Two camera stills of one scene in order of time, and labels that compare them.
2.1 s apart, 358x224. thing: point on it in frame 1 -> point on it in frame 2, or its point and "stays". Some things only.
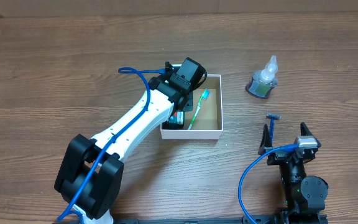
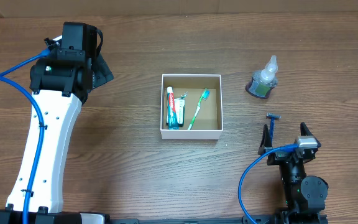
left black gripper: (173, 122) -> (103, 73)
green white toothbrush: (204, 96) stays
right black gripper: (288, 156) stays
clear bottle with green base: (261, 82) stays
